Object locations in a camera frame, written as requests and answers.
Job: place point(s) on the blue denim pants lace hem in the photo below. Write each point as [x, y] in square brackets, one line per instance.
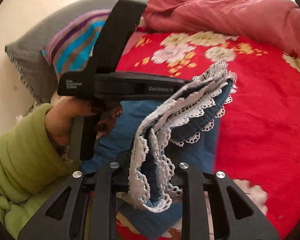
[155, 130]

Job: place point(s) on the left forearm green sleeve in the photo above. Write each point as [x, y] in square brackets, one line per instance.
[30, 170]

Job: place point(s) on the left hand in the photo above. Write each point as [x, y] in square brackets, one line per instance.
[59, 119]

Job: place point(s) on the striped towel pillow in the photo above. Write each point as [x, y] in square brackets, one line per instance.
[71, 47]

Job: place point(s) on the pink quilted bed sheet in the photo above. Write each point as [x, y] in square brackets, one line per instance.
[133, 41]

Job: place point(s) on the grey quilted pillow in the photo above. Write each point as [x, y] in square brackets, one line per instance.
[25, 53]

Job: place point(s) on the red floral blanket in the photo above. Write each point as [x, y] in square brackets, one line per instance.
[258, 138]

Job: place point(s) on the rust red quilted comforter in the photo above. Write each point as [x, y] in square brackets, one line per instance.
[276, 22]

